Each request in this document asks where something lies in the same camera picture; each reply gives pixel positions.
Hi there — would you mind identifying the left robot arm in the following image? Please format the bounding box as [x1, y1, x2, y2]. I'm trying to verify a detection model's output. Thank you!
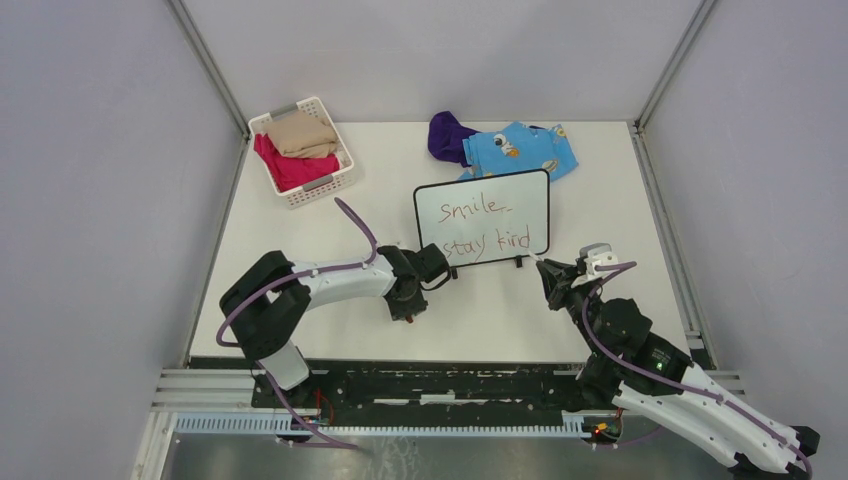
[216, 244, 451, 408]

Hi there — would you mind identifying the whiteboard with black frame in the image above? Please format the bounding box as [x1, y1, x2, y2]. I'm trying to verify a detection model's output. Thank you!
[413, 169, 551, 269]

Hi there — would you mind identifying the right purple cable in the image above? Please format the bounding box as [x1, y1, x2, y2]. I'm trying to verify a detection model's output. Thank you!
[580, 260, 815, 480]

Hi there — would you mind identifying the blue patterned cloth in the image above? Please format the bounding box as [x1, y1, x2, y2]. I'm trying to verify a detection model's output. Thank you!
[458, 122, 579, 182]

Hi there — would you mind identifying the purple cloth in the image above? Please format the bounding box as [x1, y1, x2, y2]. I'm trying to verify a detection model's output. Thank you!
[427, 111, 478, 168]

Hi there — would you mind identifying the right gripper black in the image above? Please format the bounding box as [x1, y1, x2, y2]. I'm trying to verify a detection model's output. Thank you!
[535, 258, 607, 359]

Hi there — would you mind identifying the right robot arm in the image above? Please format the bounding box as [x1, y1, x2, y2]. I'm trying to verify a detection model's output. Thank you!
[535, 255, 820, 479]

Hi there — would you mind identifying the beige folded cloth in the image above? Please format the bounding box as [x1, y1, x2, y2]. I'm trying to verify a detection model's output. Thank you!
[265, 111, 338, 158]

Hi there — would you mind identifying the white plastic basket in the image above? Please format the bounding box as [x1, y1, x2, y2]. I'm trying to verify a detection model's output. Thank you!
[248, 96, 360, 209]

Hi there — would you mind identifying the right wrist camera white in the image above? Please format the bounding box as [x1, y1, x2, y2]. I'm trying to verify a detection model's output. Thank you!
[571, 243, 637, 287]

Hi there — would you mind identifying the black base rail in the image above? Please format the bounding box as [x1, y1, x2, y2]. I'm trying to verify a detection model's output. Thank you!
[284, 360, 615, 427]

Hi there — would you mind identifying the pink cloth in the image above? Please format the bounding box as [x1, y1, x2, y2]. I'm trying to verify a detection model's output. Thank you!
[254, 134, 339, 193]

